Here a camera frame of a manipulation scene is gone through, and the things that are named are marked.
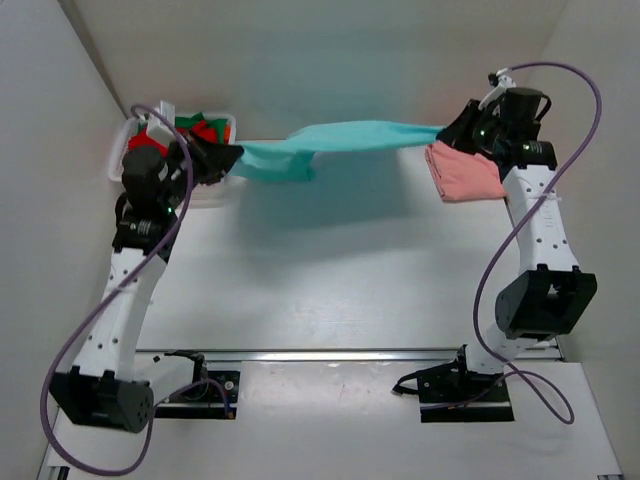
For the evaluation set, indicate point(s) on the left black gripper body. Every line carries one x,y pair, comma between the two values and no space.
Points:
178,184

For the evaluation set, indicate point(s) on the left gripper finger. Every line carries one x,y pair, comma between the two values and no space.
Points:
209,174
214,159

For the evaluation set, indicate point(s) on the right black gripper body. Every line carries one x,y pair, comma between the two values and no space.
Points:
486,131

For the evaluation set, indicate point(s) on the teal t shirt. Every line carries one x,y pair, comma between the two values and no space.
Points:
289,159

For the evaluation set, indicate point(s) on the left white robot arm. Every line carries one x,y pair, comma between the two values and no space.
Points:
103,387

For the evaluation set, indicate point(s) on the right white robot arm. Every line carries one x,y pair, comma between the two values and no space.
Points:
551,291

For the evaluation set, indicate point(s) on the white plastic basket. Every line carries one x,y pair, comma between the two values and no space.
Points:
133,126

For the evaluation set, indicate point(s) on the red t shirt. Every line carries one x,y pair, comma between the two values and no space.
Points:
201,129

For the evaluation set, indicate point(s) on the folded pink t shirt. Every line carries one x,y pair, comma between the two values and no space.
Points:
462,177

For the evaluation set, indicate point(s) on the green t shirt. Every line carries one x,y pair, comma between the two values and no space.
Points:
211,121

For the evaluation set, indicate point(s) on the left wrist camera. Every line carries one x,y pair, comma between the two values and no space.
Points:
160,123

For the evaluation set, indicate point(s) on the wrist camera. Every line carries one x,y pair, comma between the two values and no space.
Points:
160,123
500,81

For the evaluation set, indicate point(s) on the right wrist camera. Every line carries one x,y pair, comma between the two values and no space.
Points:
500,81

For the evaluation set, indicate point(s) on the metal table rail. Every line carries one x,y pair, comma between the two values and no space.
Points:
329,355

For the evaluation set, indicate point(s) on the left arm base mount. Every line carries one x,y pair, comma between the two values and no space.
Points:
200,390

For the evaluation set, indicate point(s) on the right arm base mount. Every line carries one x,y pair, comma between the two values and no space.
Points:
452,393

